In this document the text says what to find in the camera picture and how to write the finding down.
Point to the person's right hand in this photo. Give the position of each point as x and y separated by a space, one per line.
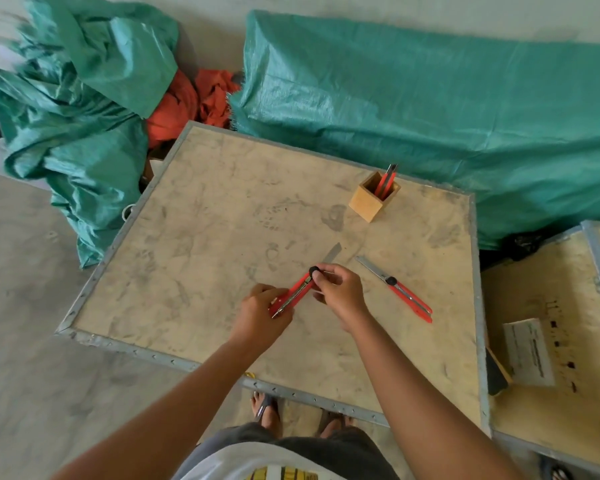
344 294

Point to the person's left hand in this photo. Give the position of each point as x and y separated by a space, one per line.
257 319

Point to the person's left thumb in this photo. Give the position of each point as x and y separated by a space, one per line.
263 288

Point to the person's right thumb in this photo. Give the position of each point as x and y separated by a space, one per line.
326 279

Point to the red utility knife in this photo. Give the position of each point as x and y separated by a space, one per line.
383 180
390 182
300 288
400 290

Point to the person's right forearm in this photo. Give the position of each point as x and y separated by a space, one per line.
420 404

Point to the person's left forearm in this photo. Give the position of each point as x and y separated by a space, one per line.
180 414

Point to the wooden crate with metal edges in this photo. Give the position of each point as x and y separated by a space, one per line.
230 234
570 304

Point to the wooden pen holder box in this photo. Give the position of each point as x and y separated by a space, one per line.
369 202

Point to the person's left sandal foot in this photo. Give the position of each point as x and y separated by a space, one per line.
266 410

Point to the person's sandal foot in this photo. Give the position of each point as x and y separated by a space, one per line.
336 425
266 410

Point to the person's right sandal foot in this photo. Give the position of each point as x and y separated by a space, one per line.
336 425

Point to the dark grey shorts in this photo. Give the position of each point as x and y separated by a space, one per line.
330 447

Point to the white shirt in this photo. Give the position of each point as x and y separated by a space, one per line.
260 462

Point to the black bag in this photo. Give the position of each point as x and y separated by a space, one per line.
517 244

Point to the large green tarp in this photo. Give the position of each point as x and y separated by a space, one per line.
430 109

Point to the orange cloth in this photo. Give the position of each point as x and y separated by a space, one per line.
180 104

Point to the white paper label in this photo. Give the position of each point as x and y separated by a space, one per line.
529 352

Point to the crumpled green tarp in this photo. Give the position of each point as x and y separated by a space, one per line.
95 104

